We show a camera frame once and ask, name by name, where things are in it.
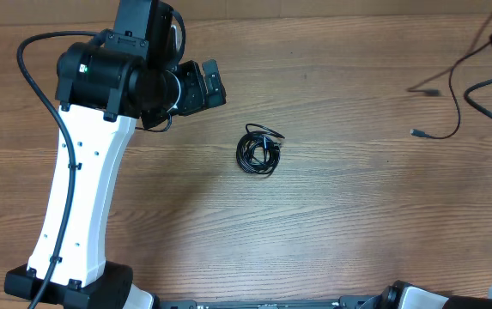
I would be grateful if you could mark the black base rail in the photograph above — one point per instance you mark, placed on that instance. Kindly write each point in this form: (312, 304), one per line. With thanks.
(398, 295)

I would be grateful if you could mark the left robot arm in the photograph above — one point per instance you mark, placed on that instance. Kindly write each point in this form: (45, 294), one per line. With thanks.
(110, 84)

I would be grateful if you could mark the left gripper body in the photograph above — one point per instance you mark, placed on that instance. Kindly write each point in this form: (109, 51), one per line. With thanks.
(192, 94)

